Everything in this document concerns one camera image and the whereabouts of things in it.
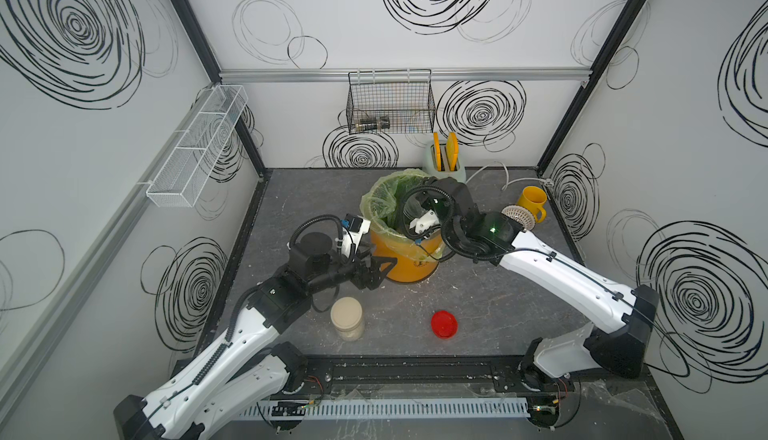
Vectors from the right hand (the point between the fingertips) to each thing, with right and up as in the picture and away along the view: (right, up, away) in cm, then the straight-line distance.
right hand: (444, 176), depth 70 cm
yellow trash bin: (-6, -22, +9) cm, 25 cm away
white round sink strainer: (+32, -11, +32) cm, 47 cm away
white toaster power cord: (+31, 0, +38) cm, 49 cm away
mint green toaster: (+1, +5, +31) cm, 31 cm away
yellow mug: (+37, -6, +32) cm, 49 cm away
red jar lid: (+2, -41, +13) cm, 43 cm away
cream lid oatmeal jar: (-23, -34, +2) cm, 41 cm away
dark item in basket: (-17, +17, +17) cm, 30 cm away
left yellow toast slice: (+3, +10, +28) cm, 30 cm away
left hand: (-14, -18, -3) cm, 23 cm away
